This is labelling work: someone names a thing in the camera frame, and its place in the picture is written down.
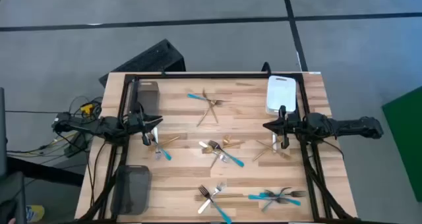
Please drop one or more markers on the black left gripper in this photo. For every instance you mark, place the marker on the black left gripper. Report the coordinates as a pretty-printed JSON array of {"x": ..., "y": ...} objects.
[{"x": 136, "y": 123}]

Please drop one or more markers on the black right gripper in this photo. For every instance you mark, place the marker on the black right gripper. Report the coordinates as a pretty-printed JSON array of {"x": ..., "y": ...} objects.
[{"x": 295, "y": 125}]

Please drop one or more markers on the gold fork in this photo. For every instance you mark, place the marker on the gold fork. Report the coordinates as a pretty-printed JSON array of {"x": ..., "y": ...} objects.
[
  {"x": 237, "y": 144},
  {"x": 207, "y": 150},
  {"x": 258, "y": 156},
  {"x": 171, "y": 140},
  {"x": 234, "y": 195},
  {"x": 214, "y": 115},
  {"x": 285, "y": 155},
  {"x": 204, "y": 117}
]

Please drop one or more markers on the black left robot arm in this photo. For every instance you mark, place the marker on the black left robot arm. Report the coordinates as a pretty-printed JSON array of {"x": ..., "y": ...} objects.
[{"x": 85, "y": 125}]

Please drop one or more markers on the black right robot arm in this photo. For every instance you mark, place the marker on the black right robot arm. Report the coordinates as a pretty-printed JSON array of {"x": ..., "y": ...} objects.
[{"x": 346, "y": 126}]

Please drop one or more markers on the gray translucent plastic bin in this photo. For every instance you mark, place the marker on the gray translucent plastic bin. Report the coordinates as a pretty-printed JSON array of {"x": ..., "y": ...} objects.
[
  {"x": 150, "y": 95},
  {"x": 132, "y": 191}
]

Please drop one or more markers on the white plastic bin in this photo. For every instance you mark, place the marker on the white plastic bin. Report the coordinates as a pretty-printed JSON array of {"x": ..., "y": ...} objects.
[{"x": 281, "y": 92}]

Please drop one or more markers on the black perforated box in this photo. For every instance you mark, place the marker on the black perforated box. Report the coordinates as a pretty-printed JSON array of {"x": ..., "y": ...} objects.
[{"x": 148, "y": 59}]

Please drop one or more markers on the yellow connector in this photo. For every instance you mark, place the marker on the yellow connector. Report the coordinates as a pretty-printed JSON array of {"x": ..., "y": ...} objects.
[{"x": 86, "y": 108}]

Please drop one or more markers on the black floor beam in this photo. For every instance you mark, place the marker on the black floor beam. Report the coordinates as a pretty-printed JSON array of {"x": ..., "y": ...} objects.
[{"x": 46, "y": 173}]

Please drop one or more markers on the green panel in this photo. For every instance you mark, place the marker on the green panel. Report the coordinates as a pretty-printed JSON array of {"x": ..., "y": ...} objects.
[{"x": 405, "y": 135}]

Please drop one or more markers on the yellow blue bag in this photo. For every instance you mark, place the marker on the yellow blue bag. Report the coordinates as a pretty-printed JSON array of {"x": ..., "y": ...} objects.
[{"x": 35, "y": 214}]

